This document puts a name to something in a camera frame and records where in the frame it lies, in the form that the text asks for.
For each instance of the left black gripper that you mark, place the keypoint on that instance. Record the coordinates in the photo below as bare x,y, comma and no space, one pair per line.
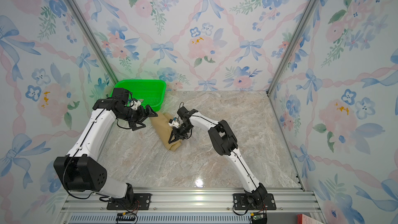
145,114

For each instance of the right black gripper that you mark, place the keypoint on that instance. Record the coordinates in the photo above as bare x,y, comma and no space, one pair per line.
176,134

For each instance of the khaki long pants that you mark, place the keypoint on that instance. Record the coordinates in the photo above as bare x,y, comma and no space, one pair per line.
164,130

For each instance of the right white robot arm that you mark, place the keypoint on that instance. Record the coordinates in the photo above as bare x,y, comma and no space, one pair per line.
224,143

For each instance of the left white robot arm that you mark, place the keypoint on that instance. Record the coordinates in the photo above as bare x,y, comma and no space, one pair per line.
80,171

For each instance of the green plastic basket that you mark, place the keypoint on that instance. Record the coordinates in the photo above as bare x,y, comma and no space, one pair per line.
149,91

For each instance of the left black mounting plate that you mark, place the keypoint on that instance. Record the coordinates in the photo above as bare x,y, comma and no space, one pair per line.
140,201

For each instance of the black mounting plate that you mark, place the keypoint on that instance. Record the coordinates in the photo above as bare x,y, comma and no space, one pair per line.
140,201
243,202

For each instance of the black connector block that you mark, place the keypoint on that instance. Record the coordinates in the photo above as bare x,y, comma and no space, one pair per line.
126,218

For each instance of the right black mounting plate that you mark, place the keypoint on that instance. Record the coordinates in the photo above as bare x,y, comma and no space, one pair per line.
243,202

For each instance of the green circuit board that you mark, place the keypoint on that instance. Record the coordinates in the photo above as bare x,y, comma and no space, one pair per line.
258,218

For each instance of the red box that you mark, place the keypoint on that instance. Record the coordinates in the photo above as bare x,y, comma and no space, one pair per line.
304,219

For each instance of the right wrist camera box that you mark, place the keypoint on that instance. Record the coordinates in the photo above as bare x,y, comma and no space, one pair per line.
185,114

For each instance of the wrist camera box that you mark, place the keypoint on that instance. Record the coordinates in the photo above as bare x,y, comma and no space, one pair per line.
185,114
122,95

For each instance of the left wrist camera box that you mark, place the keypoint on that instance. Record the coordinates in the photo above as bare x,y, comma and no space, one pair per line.
122,95

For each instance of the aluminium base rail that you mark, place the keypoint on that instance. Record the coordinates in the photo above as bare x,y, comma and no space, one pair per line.
193,206

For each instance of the left aluminium corner post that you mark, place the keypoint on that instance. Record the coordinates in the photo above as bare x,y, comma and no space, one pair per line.
89,35

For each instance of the aluminium corner post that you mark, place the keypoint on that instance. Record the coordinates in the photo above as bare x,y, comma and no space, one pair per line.
89,35
301,25

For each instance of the right aluminium corner post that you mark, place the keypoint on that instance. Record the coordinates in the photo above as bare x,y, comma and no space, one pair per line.
301,25

